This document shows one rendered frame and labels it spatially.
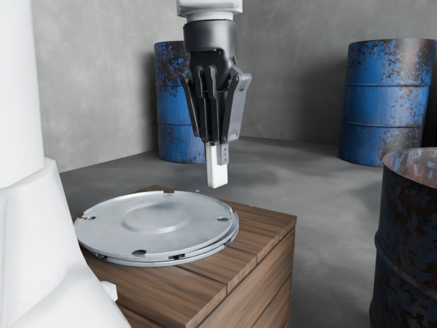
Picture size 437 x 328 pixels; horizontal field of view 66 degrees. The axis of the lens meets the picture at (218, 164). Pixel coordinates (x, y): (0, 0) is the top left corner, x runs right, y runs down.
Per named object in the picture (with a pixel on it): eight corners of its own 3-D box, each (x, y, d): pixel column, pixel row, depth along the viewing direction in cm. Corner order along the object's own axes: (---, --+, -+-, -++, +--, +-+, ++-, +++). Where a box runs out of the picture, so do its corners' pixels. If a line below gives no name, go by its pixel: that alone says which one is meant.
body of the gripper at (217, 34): (251, 18, 45) (252, 88, 48) (209, 25, 51) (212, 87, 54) (211, 15, 40) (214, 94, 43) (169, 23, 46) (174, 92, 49)
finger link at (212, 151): (222, 139, 52) (225, 140, 51) (224, 181, 54) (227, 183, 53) (208, 143, 50) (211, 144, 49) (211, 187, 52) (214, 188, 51)
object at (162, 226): (106, 193, 78) (106, 190, 78) (231, 194, 77) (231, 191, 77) (39, 258, 50) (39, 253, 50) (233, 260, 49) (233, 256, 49)
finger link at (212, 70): (224, 65, 48) (231, 64, 47) (227, 140, 52) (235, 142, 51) (203, 66, 46) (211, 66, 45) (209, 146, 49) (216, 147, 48)
